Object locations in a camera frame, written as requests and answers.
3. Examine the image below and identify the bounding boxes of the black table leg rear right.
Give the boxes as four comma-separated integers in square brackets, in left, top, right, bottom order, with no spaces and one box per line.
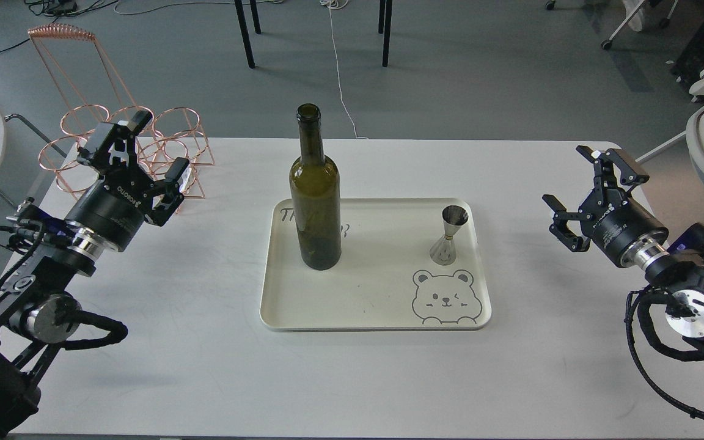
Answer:
[377,0,386,34]

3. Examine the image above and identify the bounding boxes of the white rolling stand base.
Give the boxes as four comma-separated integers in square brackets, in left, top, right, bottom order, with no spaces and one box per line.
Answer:
[544,0,680,51]

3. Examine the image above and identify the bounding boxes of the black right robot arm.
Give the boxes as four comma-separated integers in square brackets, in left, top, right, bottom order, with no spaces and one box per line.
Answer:
[542,145,704,420]

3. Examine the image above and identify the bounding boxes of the white floor cable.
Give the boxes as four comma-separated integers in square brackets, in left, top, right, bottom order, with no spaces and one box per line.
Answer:
[318,0,370,140]

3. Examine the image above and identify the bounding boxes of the black table leg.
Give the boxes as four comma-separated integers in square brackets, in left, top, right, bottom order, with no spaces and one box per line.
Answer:
[249,0,262,34]
[233,0,256,69]
[381,0,393,67]
[377,0,386,34]

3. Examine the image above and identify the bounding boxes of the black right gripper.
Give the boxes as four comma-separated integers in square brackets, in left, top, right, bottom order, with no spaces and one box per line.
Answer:
[542,145,669,268]

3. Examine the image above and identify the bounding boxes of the copper wire bottle rack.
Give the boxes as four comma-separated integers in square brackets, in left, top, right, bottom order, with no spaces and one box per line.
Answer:
[27,23,216,199]

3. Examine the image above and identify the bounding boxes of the black table leg rear left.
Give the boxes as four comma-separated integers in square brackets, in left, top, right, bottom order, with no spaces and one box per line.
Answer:
[249,0,262,34]

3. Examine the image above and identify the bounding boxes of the cream bear serving tray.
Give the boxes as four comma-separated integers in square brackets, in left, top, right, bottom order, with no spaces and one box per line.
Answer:
[260,198,492,331]

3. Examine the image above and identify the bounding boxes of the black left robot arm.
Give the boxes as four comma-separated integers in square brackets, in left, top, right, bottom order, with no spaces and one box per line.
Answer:
[0,109,189,438]

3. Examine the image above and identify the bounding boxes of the silver metal jigger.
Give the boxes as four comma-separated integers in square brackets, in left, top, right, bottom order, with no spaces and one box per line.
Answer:
[428,204,469,266]

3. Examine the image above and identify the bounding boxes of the dark green wine bottle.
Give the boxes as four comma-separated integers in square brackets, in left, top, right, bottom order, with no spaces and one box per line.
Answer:
[290,103,342,270]

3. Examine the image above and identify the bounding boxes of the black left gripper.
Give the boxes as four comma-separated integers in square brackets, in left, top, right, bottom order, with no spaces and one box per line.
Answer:
[65,109,189,252]

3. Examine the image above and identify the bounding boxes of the black floor cables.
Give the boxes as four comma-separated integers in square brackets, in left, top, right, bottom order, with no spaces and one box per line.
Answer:
[0,0,285,65]

